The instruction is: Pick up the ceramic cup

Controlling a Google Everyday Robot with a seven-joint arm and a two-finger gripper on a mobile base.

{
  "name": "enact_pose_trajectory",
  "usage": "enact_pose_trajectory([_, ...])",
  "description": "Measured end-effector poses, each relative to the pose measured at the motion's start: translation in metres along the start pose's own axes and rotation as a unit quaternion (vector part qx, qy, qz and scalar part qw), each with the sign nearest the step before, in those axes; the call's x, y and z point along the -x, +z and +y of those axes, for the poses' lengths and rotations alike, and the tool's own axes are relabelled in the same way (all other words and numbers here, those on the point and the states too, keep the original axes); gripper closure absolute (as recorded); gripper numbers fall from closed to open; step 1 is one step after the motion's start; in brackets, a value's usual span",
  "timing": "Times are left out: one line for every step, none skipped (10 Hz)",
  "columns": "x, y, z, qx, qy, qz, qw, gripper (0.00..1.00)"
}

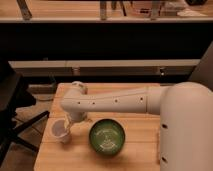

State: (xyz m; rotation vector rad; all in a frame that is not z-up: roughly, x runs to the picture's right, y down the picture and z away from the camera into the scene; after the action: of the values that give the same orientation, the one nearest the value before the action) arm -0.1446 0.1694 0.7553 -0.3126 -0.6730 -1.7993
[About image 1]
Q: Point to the black office chair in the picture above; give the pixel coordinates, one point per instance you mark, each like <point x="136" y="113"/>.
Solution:
<point x="13" y="95"/>

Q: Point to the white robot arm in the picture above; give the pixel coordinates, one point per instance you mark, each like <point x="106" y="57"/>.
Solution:
<point x="186" y="118"/>

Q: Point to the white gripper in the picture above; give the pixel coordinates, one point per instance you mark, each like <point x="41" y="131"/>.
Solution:
<point x="77" y="88"/>

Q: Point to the green bowl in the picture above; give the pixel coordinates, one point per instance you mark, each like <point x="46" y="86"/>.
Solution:
<point x="107" y="137"/>

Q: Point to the long white shelf rail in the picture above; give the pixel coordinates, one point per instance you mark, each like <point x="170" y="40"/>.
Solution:
<point x="105" y="67"/>

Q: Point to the white ceramic cup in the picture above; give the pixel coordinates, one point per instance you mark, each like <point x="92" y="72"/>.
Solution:
<point x="59" y="132"/>

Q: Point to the wooden table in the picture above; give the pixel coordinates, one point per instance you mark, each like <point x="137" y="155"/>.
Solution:
<point x="139" y="153"/>

